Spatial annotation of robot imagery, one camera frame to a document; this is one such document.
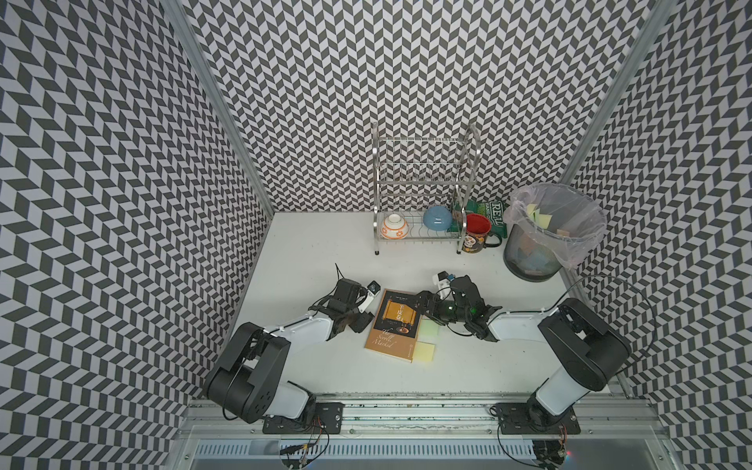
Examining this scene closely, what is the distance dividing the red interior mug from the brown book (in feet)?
1.07

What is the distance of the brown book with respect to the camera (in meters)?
0.85

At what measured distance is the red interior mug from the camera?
3.33ft
